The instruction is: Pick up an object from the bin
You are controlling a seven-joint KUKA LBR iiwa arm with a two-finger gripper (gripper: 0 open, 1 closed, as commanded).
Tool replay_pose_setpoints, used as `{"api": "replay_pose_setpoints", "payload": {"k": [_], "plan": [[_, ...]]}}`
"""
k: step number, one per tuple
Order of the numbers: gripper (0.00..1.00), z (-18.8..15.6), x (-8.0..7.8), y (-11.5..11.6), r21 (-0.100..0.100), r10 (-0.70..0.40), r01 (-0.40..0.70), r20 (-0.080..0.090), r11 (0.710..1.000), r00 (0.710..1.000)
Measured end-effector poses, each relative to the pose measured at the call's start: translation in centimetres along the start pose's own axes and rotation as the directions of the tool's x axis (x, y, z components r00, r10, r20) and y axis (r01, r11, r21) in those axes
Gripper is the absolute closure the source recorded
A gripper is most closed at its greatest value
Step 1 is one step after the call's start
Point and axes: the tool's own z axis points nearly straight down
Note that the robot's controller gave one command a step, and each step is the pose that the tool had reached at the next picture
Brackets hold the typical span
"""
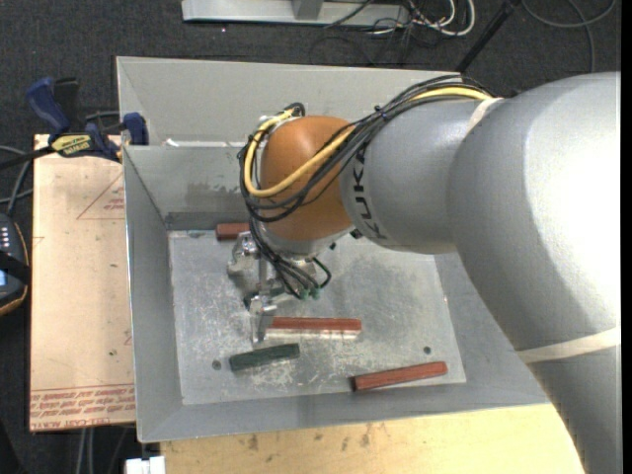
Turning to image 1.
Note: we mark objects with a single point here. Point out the dark green flat block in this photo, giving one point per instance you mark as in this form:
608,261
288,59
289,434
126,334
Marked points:
264,356

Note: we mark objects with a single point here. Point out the red-brown flat block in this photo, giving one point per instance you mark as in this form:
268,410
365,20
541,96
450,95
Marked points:
321,324
400,375
231,231

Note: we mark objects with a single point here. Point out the grey metal bin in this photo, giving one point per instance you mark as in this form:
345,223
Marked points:
395,294

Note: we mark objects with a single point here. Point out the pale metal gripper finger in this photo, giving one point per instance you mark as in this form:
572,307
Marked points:
268,325
256,325

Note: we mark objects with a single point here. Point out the brown cardboard board, red print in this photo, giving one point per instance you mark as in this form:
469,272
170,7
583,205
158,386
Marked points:
79,284

